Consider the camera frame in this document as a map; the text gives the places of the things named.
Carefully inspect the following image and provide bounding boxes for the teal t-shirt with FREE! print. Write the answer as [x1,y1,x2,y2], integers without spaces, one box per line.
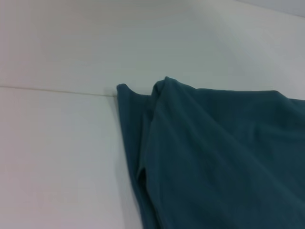
[116,76,305,229]

